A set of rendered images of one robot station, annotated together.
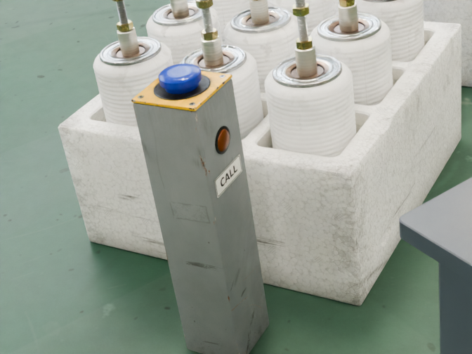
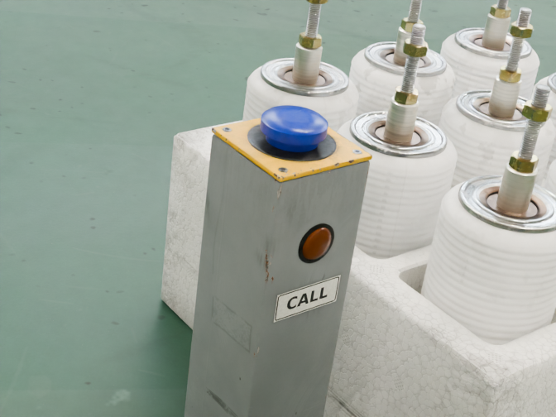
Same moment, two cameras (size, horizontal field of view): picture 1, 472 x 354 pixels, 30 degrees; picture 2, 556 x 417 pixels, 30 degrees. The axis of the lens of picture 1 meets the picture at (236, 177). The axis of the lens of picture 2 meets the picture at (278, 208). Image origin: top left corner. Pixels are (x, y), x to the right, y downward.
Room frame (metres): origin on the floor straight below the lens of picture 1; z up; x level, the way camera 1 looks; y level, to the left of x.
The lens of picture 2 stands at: (0.20, -0.11, 0.58)
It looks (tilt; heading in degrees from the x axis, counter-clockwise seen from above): 29 degrees down; 16
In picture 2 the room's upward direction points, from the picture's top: 8 degrees clockwise
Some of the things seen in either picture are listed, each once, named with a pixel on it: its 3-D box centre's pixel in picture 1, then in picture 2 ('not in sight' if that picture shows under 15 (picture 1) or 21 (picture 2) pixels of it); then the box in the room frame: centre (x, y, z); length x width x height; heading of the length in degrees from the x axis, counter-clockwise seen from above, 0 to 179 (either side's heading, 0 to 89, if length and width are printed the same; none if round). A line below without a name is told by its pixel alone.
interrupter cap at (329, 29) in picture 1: (348, 27); not in sight; (0.96, -0.16, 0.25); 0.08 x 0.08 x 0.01
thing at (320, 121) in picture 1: (314, 143); (483, 311); (0.86, -0.09, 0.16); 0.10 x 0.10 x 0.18
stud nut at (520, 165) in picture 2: (304, 43); (524, 161); (0.86, -0.09, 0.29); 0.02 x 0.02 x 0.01; 50
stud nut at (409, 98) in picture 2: (209, 34); (405, 94); (0.93, 0.00, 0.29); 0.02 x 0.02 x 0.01; 15
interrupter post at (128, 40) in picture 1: (128, 41); (306, 64); (1.00, 0.10, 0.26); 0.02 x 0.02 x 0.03
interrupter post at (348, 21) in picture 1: (348, 17); not in sight; (0.96, -0.16, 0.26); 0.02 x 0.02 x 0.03
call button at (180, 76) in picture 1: (180, 81); (293, 132); (0.75, 0.04, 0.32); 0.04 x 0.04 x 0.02
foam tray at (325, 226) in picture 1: (274, 133); (461, 272); (1.03, -0.06, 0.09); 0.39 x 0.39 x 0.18; 57
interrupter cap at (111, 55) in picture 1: (130, 51); (304, 78); (1.00, 0.10, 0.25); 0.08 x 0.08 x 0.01
